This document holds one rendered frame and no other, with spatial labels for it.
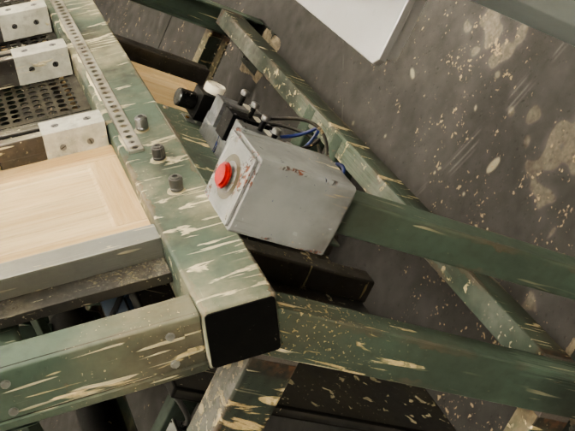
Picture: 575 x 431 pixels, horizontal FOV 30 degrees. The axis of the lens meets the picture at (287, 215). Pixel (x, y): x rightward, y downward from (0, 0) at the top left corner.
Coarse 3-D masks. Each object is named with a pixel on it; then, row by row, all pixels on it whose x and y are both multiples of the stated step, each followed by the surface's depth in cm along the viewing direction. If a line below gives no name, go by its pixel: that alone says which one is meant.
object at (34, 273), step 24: (96, 240) 180; (120, 240) 180; (144, 240) 179; (0, 264) 177; (24, 264) 176; (48, 264) 176; (72, 264) 176; (96, 264) 178; (120, 264) 179; (0, 288) 174; (24, 288) 175
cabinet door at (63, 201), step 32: (64, 160) 211; (96, 160) 210; (0, 192) 203; (32, 192) 202; (64, 192) 200; (96, 192) 199; (128, 192) 198; (0, 224) 193; (32, 224) 192; (64, 224) 191; (96, 224) 190; (128, 224) 188; (0, 256) 183
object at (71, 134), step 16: (96, 112) 216; (16, 128) 213; (32, 128) 212; (48, 128) 211; (64, 128) 211; (80, 128) 211; (96, 128) 212; (0, 144) 208; (16, 144) 208; (32, 144) 209; (48, 144) 210; (64, 144) 212; (80, 144) 213; (96, 144) 214; (0, 160) 209; (16, 160) 210; (32, 160) 211
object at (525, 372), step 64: (192, 0) 368; (192, 64) 355; (256, 64) 334; (384, 192) 256; (256, 256) 231; (320, 256) 264; (64, 320) 269; (320, 320) 168; (384, 320) 178; (512, 320) 208; (192, 384) 181; (256, 384) 170; (320, 384) 202; (384, 384) 214; (448, 384) 184; (512, 384) 190
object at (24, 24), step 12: (36, 0) 277; (0, 12) 272; (12, 12) 271; (24, 12) 271; (36, 12) 272; (0, 24) 271; (12, 24) 272; (24, 24) 273; (36, 24) 274; (48, 24) 275; (0, 36) 272; (12, 36) 273; (24, 36) 274
